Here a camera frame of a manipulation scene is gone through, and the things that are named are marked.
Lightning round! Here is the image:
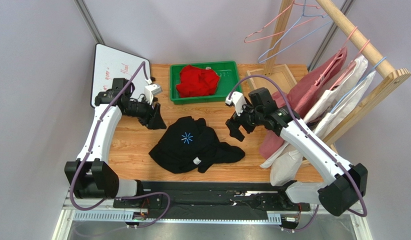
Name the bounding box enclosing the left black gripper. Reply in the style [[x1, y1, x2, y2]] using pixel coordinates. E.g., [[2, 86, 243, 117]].
[[123, 95, 167, 131]]

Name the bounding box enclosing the black t shirt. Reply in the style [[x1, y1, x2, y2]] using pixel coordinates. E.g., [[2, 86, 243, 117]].
[[149, 116, 246, 174]]

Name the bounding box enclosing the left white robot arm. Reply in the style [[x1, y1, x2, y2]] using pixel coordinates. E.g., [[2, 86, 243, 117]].
[[64, 78, 167, 199]]

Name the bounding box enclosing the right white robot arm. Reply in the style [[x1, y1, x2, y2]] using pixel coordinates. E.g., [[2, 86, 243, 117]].
[[225, 87, 368, 217]]

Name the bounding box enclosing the red t shirt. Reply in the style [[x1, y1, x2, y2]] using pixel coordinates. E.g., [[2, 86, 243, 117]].
[[176, 65, 220, 98]]

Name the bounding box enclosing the hanging pink t shirt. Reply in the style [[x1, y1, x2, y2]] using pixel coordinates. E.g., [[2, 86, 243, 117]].
[[259, 47, 347, 159]]

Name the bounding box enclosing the hanging white t shirt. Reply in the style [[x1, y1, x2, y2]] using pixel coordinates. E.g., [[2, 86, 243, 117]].
[[259, 55, 376, 170], [269, 70, 377, 187]]

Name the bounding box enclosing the green plastic tray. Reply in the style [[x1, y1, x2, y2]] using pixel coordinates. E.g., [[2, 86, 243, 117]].
[[169, 61, 240, 105]]

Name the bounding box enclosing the wooden clothes rack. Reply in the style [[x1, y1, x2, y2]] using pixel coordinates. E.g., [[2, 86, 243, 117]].
[[263, 0, 411, 145]]

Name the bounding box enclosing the white whiteboard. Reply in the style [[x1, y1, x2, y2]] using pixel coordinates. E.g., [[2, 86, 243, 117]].
[[90, 43, 152, 108]]

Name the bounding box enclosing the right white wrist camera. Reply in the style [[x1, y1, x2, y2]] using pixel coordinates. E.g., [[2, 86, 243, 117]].
[[225, 91, 247, 116]]

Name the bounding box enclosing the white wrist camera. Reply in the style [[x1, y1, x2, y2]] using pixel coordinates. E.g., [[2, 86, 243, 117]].
[[144, 76, 163, 105], [225, 91, 247, 116]]

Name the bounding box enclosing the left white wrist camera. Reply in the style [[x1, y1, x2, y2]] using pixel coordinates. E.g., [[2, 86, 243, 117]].
[[144, 76, 163, 105]]

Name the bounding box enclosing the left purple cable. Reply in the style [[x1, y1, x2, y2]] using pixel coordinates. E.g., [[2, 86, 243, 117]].
[[69, 60, 171, 229]]

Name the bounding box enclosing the purple cable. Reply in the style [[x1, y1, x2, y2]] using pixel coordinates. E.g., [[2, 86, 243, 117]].
[[69, 60, 171, 229], [227, 74, 368, 233]]

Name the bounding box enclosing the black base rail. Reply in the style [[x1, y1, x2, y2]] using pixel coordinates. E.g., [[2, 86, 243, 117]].
[[113, 181, 313, 221]]

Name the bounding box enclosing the aluminium frame rail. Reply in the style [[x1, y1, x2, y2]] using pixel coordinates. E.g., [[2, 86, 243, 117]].
[[51, 111, 373, 240]]

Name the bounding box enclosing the blue wire hanger empty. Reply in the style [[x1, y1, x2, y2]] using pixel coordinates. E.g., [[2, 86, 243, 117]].
[[243, 0, 333, 64]]

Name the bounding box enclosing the pink wire hanger empty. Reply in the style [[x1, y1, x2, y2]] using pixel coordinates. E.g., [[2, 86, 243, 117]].
[[243, 0, 321, 44]]

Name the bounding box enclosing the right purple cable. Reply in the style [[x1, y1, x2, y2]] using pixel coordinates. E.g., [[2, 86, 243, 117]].
[[227, 74, 368, 233]]

